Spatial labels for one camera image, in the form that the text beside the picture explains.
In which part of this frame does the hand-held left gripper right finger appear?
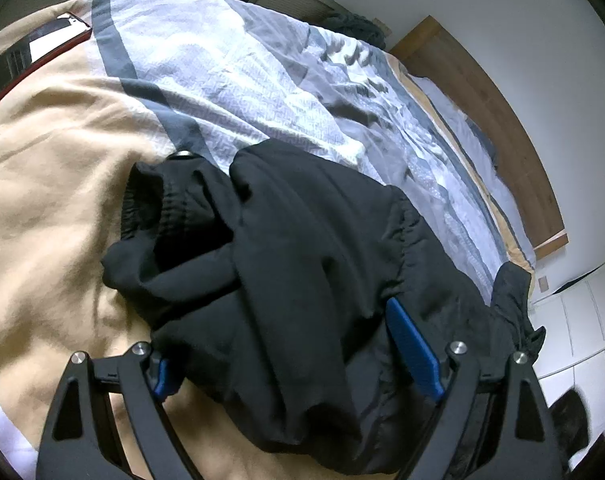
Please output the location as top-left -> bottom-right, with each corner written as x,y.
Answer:
385,297 -> 569,480

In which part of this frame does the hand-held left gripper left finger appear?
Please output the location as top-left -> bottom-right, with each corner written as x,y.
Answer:
35,342 -> 204,480

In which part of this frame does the black garment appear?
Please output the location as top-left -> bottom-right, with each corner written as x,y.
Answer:
101,139 -> 549,476

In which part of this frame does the striped bed duvet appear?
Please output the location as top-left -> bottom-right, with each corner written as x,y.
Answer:
0,0 -> 538,480

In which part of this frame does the white wardrobe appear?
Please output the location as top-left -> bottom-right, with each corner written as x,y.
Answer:
529,252 -> 605,461

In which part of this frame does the smartphone with red case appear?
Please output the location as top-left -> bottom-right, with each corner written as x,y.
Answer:
28,11 -> 93,61

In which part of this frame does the dark object on floor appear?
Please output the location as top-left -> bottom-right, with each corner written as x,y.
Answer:
547,387 -> 592,468

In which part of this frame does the grey pillow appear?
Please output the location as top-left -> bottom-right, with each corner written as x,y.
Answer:
416,75 -> 514,221

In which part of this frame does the dark green cloth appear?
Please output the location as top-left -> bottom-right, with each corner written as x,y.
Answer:
323,10 -> 387,50

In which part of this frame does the wooden headboard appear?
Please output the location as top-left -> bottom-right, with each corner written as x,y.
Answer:
388,15 -> 569,261

